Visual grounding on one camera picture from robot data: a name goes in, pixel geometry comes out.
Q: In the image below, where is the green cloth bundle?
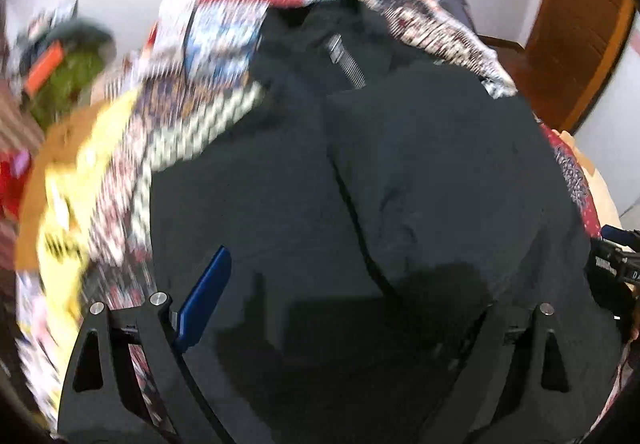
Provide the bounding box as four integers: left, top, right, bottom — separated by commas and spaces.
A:
27, 21, 118, 125

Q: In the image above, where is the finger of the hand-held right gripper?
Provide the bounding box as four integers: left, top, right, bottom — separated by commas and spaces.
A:
600, 224, 640, 251

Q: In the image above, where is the patchwork printed blanket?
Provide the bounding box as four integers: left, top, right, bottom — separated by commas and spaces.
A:
15, 0, 606, 435

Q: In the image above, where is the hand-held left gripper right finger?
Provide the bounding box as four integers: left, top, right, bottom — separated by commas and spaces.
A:
465, 301, 623, 444

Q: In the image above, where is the tan cloth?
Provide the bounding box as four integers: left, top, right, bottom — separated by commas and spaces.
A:
15, 98, 126, 269

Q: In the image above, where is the wooden door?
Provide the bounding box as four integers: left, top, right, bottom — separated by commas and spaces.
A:
520, 0, 638, 135

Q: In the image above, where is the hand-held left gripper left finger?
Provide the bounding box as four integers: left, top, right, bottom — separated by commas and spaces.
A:
57, 246, 236, 444

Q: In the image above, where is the black garment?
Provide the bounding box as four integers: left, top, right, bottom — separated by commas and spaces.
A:
147, 0, 626, 444

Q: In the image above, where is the pile of printed packets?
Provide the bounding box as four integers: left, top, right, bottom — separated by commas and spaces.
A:
15, 0, 81, 54

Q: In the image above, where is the orange box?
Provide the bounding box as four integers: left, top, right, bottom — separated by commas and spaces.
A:
25, 41, 66, 94

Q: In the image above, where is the red object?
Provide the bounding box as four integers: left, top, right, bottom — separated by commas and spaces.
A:
0, 149, 33, 219

